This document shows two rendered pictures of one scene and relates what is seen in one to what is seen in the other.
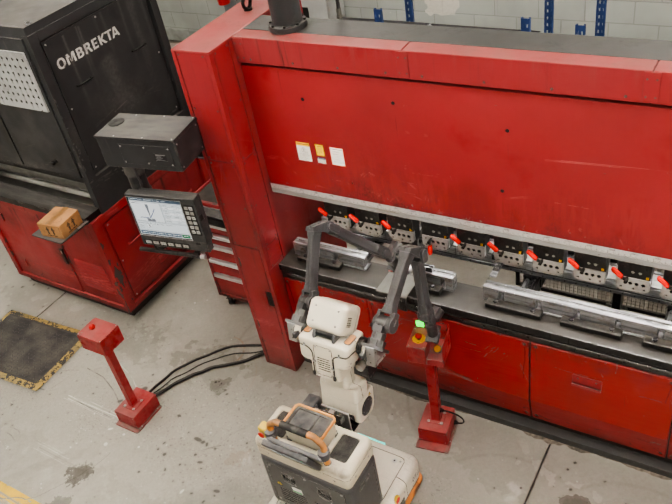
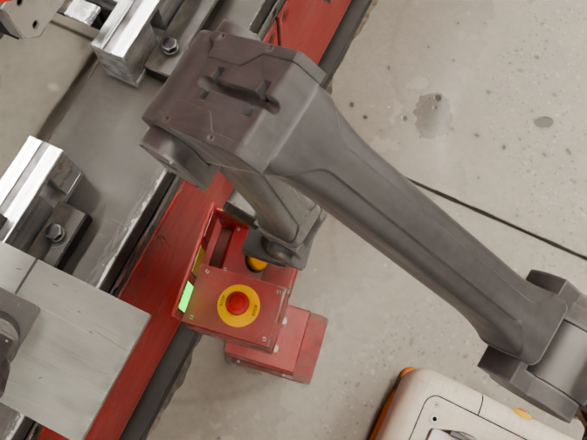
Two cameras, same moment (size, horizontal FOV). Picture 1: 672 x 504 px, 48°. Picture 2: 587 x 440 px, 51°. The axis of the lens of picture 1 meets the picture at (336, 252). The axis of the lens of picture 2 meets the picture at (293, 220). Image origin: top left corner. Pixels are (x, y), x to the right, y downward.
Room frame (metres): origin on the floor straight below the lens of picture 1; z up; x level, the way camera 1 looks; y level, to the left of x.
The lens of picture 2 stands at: (2.79, -0.15, 1.81)
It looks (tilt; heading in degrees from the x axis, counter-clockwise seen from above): 72 degrees down; 262
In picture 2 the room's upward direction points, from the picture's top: 4 degrees counter-clockwise
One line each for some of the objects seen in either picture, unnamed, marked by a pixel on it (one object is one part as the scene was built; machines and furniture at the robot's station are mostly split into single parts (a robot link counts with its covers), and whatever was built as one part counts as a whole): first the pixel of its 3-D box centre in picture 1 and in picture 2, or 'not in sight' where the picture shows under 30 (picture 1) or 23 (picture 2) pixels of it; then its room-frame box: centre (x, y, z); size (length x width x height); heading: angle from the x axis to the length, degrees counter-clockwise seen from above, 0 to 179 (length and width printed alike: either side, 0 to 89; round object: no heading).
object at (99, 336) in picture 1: (118, 373); not in sight; (3.44, 1.50, 0.41); 0.25 x 0.20 x 0.83; 143
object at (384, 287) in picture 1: (401, 279); (31, 333); (3.12, -0.32, 1.00); 0.26 x 0.18 x 0.01; 143
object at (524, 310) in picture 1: (513, 308); (199, 8); (2.84, -0.86, 0.89); 0.30 x 0.05 x 0.03; 53
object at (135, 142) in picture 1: (167, 192); not in sight; (3.63, 0.86, 1.53); 0.51 x 0.25 x 0.85; 62
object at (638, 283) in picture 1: (635, 272); not in sight; (2.54, -1.35, 1.26); 0.15 x 0.09 x 0.17; 53
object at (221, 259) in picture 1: (252, 243); not in sight; (4.42, 0.59, 0.50); 0.50 x 0.50 x 1.00; 53
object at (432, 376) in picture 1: (433, 387); not in sight; (2.85, -0.39, 0.39); 0.05 x 0.05 x 0.54; 62
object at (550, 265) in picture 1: (550, 255); not in sight; (2.78, -1.03, 1.26); 0.15 x 0.09 x 0.17; 53
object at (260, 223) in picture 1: (280, 194); not in sight; (3.96, 0.27, 1.15); 0.85 x 0.25 x 2.30; 143
